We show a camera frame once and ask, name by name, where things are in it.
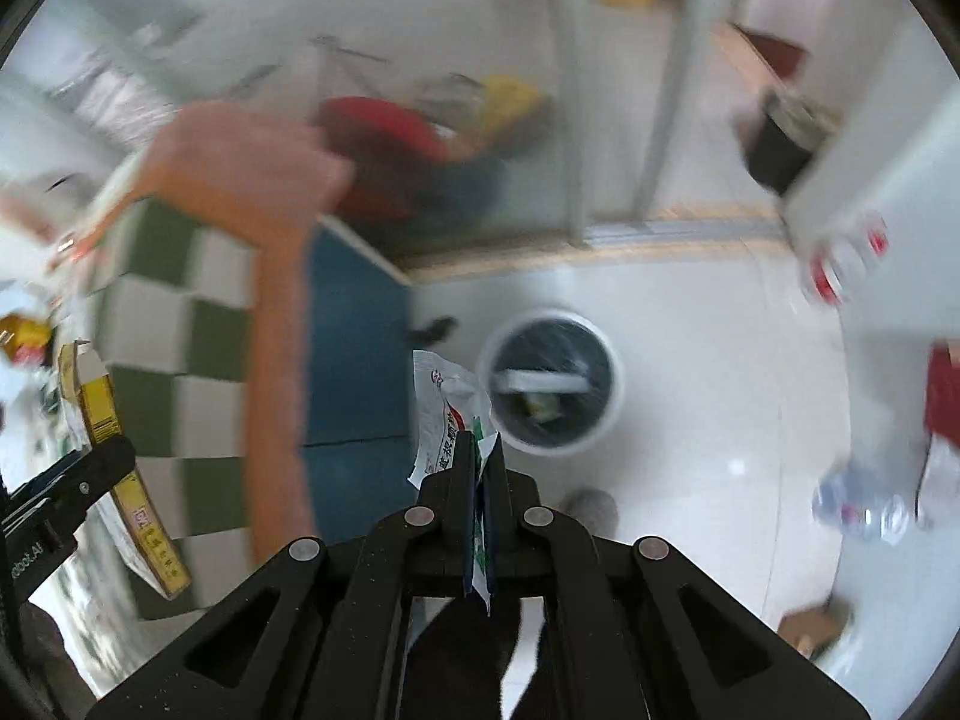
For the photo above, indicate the blue floor mat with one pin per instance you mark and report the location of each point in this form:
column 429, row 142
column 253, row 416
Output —
column 358, row 345

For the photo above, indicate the clear plastic bottle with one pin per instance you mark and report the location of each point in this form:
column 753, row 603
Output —
column 862, row 504

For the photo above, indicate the red cloth bag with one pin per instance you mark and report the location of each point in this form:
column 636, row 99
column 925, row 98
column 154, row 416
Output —
column 379, row 139

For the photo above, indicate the white bin with black liner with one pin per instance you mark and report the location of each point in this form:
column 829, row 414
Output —
column 551, row 381

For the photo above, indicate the yellow bag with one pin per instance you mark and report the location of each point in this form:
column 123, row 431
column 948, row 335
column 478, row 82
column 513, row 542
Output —
column 508, row 101

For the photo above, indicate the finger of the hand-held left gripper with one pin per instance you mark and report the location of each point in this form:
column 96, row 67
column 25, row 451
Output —
column 84, row 474

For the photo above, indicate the black waste bin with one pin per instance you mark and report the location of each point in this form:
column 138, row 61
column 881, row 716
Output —
column 786, row 139

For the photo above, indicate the red white drink cans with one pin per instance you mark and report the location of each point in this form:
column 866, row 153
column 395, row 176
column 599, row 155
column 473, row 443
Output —
column 844, row 261

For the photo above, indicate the grey metal door post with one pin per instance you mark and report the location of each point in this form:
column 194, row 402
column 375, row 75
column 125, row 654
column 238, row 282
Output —
column 574, row 90
column 675, row 75

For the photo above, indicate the yellow white snack packet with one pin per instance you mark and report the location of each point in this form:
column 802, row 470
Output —
column 112, row 465

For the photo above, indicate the red yellow snack packet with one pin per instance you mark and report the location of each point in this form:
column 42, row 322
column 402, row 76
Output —
column 24, row 331

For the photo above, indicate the white printed snack wrapper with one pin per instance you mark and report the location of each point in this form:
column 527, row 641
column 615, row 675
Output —
column 441, row 420

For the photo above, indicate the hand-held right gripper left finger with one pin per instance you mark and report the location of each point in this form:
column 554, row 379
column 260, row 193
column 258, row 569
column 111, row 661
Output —
column 452, row 501

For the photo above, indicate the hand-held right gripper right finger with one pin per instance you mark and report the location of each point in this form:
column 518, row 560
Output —
column 511, row 501

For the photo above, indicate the green white checkered mat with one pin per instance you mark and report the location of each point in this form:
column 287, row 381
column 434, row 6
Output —
column 191, row 315

